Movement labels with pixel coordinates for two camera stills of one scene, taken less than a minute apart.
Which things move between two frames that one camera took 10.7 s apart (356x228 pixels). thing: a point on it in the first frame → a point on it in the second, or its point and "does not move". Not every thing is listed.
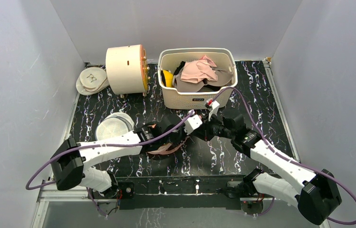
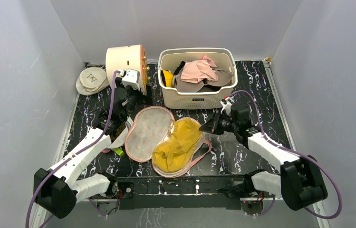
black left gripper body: [179, 135] → [136, 98]
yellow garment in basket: [168, 78] does not move
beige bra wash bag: [91, 80] does not move
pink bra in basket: [196, 71] does not move
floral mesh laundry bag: [162, 150] → [146, 127]
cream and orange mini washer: [127, 69] does not move
